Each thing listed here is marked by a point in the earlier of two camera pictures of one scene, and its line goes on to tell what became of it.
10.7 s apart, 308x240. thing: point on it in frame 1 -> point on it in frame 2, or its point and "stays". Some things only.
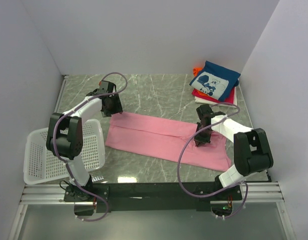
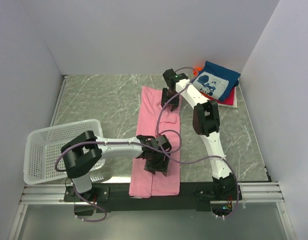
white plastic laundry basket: x=41 y=165 stays
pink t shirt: x=165 y=138 -> x=155 y=120
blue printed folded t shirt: x=216 y=81 stays
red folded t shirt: x=229 y=99 stays
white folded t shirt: x=204 y=101 stays
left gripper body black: x=114 y=107 -> x=157 y=162
